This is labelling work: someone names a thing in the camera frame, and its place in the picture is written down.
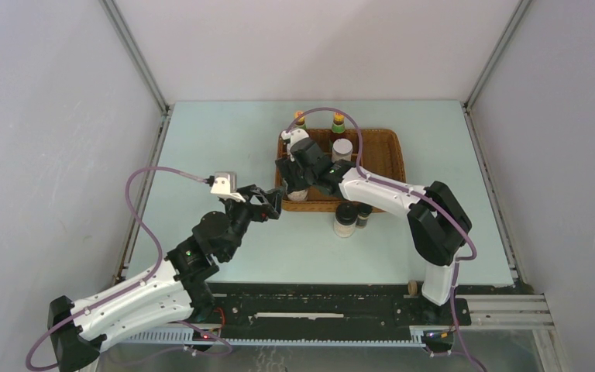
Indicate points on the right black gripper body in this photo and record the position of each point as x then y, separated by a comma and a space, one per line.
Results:
305, 178

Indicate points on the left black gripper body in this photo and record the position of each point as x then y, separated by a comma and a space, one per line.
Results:
241, 214

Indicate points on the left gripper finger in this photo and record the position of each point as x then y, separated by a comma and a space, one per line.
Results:
252, 193
271, 203

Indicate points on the silver-lid salt jar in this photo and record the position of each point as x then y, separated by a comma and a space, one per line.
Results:
342, 149

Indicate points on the yellow-cap sauce bottle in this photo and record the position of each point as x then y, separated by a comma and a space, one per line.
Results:
300, 120
338, 129

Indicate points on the black-lid white spice jar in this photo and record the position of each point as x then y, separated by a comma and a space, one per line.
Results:
345, 219

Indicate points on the small black pepper jar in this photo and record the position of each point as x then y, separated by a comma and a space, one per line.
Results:
363, 213

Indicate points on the black-top clear shaker bottle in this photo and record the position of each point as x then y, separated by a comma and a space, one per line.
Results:
298, 196

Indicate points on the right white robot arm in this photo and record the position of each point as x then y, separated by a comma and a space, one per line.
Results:
439, 226

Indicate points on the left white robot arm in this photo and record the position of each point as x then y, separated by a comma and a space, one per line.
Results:
173, 291

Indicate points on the small wooden cork knob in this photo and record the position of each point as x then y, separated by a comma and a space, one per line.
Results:
412, 288

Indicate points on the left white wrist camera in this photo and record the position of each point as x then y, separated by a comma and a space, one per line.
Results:
224, 186

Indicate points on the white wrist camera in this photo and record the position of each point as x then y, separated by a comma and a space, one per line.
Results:
292, 137
224, 186

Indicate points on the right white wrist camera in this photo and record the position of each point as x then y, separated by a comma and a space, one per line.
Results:
292, 137

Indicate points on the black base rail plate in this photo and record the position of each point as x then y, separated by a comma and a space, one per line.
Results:
346, 313

